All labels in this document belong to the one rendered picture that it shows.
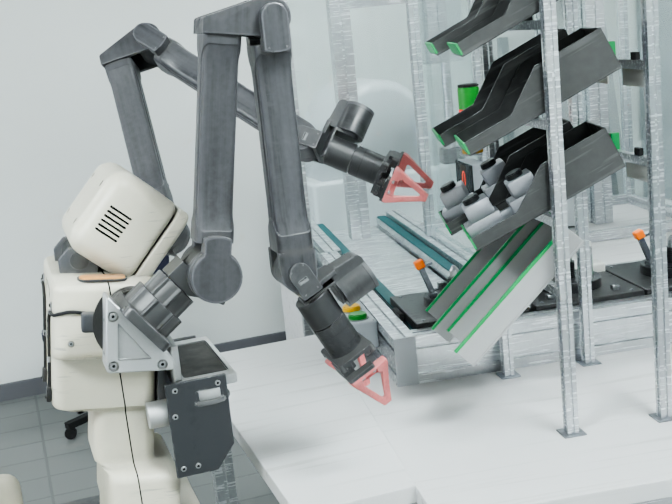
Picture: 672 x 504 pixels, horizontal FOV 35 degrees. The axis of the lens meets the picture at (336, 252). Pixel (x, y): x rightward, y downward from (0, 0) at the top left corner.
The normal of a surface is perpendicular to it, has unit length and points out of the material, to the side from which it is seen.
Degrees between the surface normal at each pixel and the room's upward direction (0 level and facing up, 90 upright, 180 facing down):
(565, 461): 0
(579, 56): 90
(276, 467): 0
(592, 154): 90
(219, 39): 89
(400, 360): 90
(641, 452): 0
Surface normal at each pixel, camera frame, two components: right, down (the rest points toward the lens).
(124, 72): -0.04, -0.12
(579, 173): 0.00, 0.21
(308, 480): -0.10, -0.97
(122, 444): 0.32, 0.17
